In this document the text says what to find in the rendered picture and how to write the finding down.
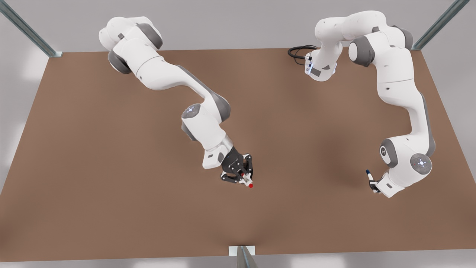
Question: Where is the silver frame post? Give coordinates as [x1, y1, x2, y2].
[228, 245, 257, 268]
[0, 0, 63, 58]
[412, 0, 471, 51]

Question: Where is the black cable loop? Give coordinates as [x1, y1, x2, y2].
[287, 45, 319, 66]

